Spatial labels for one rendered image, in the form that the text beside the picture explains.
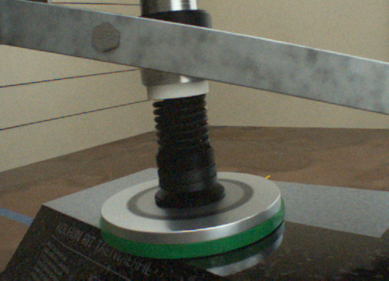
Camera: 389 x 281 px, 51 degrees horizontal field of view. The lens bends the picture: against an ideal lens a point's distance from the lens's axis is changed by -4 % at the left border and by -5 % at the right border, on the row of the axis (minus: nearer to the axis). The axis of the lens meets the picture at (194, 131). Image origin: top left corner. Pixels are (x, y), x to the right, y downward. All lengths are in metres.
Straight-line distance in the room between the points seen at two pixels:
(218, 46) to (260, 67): 0.05
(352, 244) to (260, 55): 0.20
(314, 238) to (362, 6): 5.04
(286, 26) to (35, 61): 3.27
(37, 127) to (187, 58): 5.19
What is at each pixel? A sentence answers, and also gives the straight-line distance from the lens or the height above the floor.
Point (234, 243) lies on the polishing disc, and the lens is 0.42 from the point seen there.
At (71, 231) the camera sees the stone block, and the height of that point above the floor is 0.81.
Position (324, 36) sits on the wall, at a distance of 5.57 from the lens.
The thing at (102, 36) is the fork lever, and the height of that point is 1.04.
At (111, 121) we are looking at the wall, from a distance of 6.24.
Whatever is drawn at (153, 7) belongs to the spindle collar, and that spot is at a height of 1.07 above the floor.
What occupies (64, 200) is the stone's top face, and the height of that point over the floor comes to 0.82.
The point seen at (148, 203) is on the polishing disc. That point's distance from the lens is 0.50.
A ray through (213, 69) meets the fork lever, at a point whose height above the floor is 1.00.
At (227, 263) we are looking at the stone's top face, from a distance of 0.40.
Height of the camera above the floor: 1.01
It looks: 9 degrees down
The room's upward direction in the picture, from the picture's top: 6 degrees counter-clockwise
